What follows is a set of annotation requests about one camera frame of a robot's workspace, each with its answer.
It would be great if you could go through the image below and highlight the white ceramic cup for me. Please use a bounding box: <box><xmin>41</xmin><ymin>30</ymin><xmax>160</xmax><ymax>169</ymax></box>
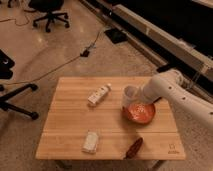
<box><xmin>122</xmin><ymin>86</ymin><xmax>138</xmax><ymax>107</ymax></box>

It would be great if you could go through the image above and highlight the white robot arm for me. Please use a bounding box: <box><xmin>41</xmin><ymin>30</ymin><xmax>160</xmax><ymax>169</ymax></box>
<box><xmin>138</xmin><ymin>69</ymin><xmax>213</xmax><ymax>132</ymax></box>

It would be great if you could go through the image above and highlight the orange ceramic bowl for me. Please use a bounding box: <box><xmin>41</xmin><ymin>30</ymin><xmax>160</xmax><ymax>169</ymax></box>
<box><xmin>122</xmin><ymin>103</ymin><xmax>156</xmax><ymax>124</ymax></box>

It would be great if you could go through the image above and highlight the black floor plug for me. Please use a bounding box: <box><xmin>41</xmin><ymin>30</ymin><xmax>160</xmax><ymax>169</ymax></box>
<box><xmin>80</xmin><ymin>49</ymin><xmax>90</xmax><ymax>57</ymax></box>

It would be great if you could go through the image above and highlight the wooden table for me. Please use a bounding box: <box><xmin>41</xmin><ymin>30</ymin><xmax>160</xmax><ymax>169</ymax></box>
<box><xmin>36</xmin><ymin>77</ymin><xmax>186</xmax><ymax>160</ymax></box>

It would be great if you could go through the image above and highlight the black floor plate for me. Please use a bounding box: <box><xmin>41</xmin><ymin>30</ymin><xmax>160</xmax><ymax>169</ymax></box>
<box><xmin>105</xmin><ymin>28</ymin><xmax>127</xmax><ymax>44</ymax></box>

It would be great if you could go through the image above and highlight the white wrapped packet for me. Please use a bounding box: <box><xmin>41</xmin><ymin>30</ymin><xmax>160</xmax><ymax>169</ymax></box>
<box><xmin>82</xmin><ymin>131</ymin><xmax>99</xmax><ymax>154</ymax></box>

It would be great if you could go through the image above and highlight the black office chair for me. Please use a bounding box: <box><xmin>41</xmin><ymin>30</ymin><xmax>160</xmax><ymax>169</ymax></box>
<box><xmin>28</xmin><ymin>0</ymin><xmax>70</xmax><ymax>33</ymax></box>

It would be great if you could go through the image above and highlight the black chair base left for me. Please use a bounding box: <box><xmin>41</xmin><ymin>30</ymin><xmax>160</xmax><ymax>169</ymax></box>
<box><xmin>0</xmin><ymin>49</ymin><xmax>40</xmax><ymax>121</ymax></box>

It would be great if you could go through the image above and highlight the white long rail beam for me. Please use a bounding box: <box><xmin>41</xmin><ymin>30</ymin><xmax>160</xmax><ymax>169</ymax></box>
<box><xmin>79</xmin><ymin>0</ymin><xmax>213</xmax><ymax>83</ymax></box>

